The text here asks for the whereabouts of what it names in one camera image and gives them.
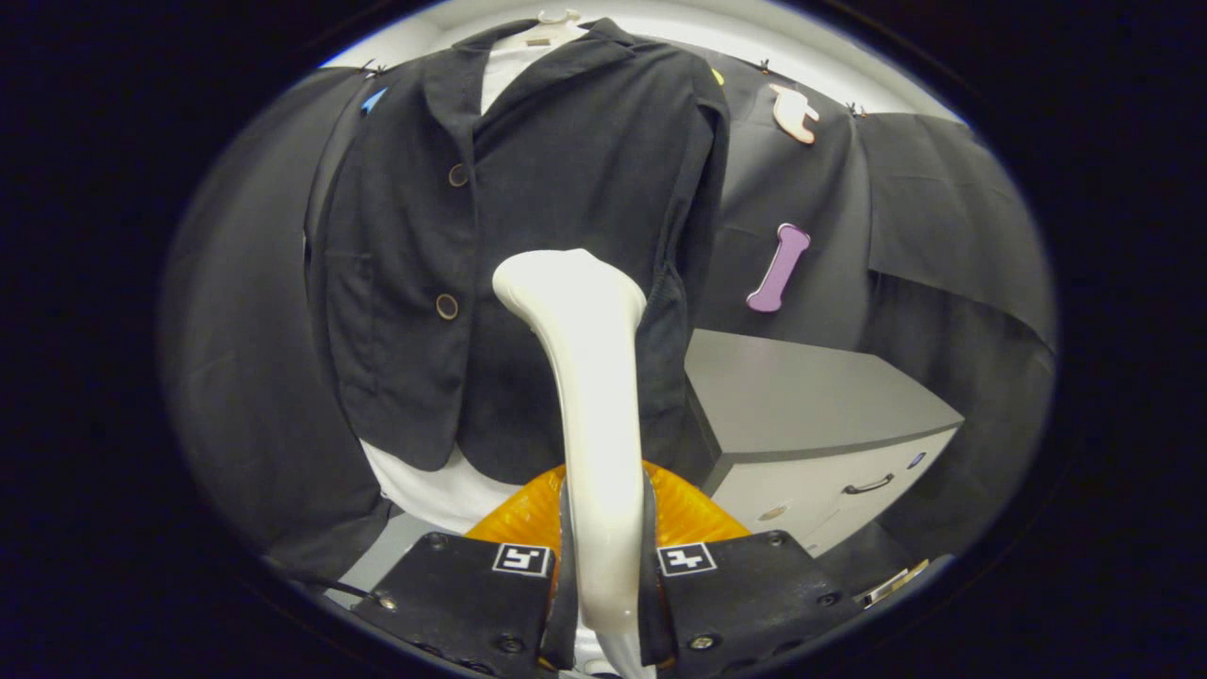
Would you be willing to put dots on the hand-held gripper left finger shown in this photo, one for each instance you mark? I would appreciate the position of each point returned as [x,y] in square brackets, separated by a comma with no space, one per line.
[564,613]

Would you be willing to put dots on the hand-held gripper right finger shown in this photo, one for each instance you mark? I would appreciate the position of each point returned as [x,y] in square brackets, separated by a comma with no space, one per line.
[653,613]

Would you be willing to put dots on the black jacket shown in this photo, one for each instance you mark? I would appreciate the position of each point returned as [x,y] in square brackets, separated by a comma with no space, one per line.
[566,170]

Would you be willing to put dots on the pale metal strip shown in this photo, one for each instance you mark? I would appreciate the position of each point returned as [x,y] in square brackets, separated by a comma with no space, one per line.
[891,585]

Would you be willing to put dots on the grey cabinet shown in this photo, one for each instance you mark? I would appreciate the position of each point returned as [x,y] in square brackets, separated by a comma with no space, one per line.
[801,387]

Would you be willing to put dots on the black backdrop cloth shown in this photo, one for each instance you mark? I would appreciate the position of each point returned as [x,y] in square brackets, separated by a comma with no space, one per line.
[924,207]

